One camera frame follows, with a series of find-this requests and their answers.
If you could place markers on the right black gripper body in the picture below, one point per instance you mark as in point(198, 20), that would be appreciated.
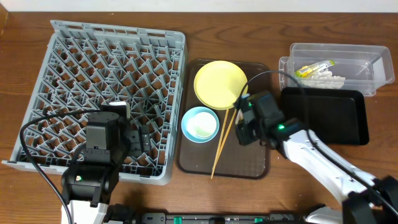
point(244, 134)

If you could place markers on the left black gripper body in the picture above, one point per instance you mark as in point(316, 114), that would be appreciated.
point(138, 142)

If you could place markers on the green snack wrapper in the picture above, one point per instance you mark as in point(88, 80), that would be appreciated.
point(309, 70)

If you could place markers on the white napkin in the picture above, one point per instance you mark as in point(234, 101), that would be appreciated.
point(324, 80)

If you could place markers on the white bowl with rice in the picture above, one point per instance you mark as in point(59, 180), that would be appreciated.
point(239, 117)

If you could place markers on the white paper cup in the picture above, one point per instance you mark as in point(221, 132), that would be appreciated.
point(202, 125)

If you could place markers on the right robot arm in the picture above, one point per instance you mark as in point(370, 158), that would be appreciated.
point(363, 197)

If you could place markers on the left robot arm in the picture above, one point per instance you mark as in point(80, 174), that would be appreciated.
point(88, 185)

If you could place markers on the right wooden chopstick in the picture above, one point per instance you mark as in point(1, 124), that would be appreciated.
point(226, 132)

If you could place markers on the wooden chopstick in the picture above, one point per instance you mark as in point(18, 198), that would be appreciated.
point(226, 132)
point(219, 143)

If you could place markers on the left wooden chopstick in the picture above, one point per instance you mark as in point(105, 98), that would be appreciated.
point(219, 143)

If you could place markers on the brown serving tray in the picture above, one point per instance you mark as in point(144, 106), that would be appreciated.
point(244, 162)

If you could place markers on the yellow plate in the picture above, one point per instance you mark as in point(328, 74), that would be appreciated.
point(219, 83)

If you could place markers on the light blue bowl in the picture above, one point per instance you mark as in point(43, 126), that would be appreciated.
point(191, 113)

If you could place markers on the grey plastic dish rack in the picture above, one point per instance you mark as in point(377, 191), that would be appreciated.
point(89, 65)

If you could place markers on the black tray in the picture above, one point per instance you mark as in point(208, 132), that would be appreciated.
point(338, 116)

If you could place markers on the clear plastic bin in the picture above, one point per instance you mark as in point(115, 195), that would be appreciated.
point(365, 67)

